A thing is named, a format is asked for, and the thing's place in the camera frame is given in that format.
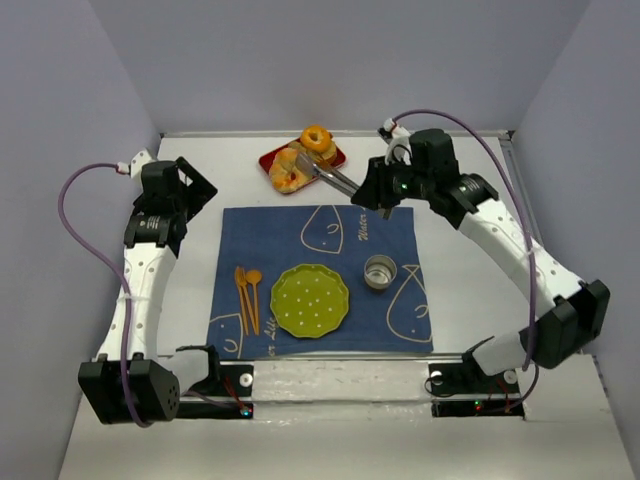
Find red rectangular tray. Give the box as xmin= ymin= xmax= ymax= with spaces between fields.
xmin=257 ymin=141 xmax=348 ymax=196

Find silver metal tongs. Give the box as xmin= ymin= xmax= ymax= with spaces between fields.
xmin=294 ymin=152 xmax=394 ymax=221

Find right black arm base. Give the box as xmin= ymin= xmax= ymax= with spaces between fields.
xmin=424 ymin=362 xmax=525 ymax=418

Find orange plastic fork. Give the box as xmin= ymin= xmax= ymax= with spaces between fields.
xmin=239 ymin=267 xmax=259 ymax=335

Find green dotted plate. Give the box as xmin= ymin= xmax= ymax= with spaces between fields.
xmin=270 ymin=264 xmax=350 ymax=339

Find orange glazed donut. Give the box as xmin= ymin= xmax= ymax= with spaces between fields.
xmin=300 ymin=125 xmax=332 ymax=153

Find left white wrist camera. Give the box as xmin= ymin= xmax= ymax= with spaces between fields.
xmin=116 ymin=149 xmax=157 ymax=183

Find blue fish placemat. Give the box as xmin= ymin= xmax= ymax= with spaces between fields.
xmin=207 ymin=205 xmax=433 ymax=360

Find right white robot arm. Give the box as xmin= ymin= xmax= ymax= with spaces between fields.
xmin=351 ymin=124 xmax=611 ymax=376

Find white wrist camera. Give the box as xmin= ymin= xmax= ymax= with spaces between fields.
xmin=116 ymin=149 xmax=157 ymax=183
xmin=377 ymin=118 xmax=412 ymax=164

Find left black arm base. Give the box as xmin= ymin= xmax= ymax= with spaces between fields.
xmin=174 ymin=362 xmax=255 ymax=420

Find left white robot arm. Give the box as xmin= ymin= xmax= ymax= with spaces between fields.
xmin=78 ymin=153 xmax=220 ymax=427

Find green speckled bread slice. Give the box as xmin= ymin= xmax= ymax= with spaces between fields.
xmin=287 ymin=141 xmax=305 ymax=151

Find silver metal cup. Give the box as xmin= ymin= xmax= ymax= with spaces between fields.
xmin=363 ymin=254 xmax=397 ymax=291

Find pale croissant ring bread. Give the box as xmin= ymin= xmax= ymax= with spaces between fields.
xmin=269 ymin=147 xmax=311 ymax=194

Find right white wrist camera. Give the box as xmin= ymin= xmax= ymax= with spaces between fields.
xmin=377 ymin=118 xmax=412 ymax=164

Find lower speckled bread slice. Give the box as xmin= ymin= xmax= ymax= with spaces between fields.
xmin=312 ymin=144 xmax=337 ymax=165

